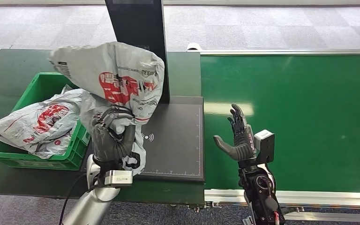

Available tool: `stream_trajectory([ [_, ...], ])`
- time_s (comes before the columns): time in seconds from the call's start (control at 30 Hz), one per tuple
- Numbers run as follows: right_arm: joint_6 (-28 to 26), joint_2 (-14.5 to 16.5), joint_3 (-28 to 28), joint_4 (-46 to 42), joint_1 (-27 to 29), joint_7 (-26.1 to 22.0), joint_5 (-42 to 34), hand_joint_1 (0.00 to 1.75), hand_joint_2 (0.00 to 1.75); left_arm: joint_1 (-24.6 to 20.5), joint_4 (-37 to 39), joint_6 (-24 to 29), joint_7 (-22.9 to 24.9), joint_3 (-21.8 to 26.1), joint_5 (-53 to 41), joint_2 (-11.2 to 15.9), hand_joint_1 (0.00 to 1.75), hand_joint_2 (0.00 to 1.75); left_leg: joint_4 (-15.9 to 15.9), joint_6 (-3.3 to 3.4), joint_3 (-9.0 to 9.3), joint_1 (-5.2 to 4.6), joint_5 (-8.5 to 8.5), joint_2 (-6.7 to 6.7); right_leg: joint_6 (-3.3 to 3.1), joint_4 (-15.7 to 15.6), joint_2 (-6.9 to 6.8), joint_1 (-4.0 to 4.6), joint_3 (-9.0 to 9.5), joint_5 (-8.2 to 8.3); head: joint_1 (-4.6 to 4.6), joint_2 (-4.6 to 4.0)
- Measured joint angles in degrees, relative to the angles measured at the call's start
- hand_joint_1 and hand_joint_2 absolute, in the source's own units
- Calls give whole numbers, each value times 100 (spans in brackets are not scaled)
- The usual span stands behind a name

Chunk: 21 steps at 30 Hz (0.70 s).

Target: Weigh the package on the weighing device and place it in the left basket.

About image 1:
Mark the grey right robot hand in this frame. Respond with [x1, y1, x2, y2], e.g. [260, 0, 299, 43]
[213, 103, 258, 162]

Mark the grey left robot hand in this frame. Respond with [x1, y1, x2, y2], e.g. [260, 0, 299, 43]
[90, 105, 137, 164]

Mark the large grey courier package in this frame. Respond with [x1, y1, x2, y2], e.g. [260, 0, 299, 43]
[48, 41, 166, 177]

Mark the small grey mailer bag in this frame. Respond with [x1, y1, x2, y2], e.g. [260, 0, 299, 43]
[27, 133, 74, 160]

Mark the black scale platform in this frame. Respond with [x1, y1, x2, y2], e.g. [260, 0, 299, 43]
[79, 95, 206, 183]

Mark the green conveyor belt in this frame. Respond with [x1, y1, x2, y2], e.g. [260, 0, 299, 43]
[200, 54, 360, 193]

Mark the grey mailer bag red print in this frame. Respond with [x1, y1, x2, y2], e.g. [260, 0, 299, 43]
[0, 84, 84, 153]

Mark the green plastic crate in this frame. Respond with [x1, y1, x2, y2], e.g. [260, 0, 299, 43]
[0, 72, 91, 171]

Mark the white conveyor roller end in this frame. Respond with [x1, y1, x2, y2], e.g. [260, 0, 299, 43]
[186, 42, 203, 52]

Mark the black scale column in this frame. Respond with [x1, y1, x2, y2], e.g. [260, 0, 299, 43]
[104, 0, 171, 105]

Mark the dark green table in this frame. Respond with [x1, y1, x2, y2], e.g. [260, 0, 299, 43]
[0, 48, 206, 205]

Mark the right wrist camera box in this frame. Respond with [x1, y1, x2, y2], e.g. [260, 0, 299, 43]
[253, 129, 276, 165]

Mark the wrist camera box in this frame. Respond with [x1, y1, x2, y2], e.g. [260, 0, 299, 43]
[103, 169, 134, 188]
[253, 129, 276, 165]

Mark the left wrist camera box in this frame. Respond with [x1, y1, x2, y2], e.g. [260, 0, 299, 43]
[103, 169, 134, 188]

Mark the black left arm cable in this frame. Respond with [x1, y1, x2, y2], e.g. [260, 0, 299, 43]
[58, 172, 88, 225]

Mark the aluminium conveyor frame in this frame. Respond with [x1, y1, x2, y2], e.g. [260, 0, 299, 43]
[186, 48, 360, 222]

